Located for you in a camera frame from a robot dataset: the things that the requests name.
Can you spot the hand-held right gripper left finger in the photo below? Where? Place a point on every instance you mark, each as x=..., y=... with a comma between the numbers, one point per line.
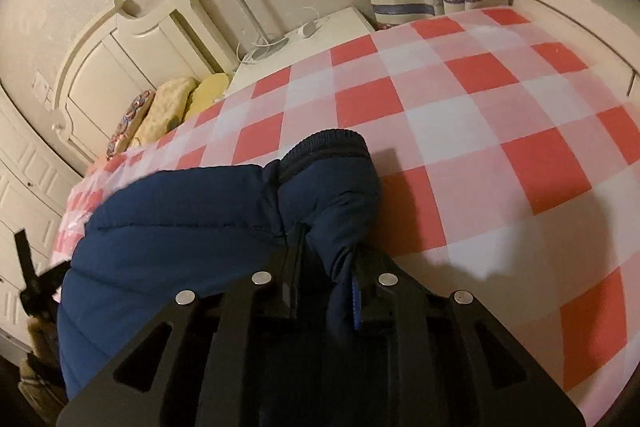
x=287, y=277

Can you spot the red checked plastic sheet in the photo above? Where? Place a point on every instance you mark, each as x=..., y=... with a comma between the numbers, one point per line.
x=450, y=117

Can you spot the white bed headboard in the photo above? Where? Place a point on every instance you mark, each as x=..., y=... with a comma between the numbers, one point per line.
x=125, y=57

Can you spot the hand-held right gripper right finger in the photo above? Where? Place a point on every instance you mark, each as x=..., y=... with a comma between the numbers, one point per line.
x=356, y=302

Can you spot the navy puffer jacket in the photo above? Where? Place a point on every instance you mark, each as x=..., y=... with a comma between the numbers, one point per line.
x=175, y=217

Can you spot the patterned embroidered pillow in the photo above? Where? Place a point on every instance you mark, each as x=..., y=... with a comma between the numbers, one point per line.
x=131, y=117

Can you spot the beige fuzzy pillow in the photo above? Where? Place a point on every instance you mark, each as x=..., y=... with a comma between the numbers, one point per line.
x=165, y=107

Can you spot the white wardrobe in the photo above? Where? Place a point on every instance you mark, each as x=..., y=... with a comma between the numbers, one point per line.
x=30, y=187

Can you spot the white nightstand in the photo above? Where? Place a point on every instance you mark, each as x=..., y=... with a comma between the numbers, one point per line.
x=320, y=32

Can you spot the white desk lamp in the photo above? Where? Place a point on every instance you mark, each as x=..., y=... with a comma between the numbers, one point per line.
x=260, y=52

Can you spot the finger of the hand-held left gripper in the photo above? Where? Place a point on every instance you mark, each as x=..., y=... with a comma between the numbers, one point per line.
x=50, y=279
x=22, y=257

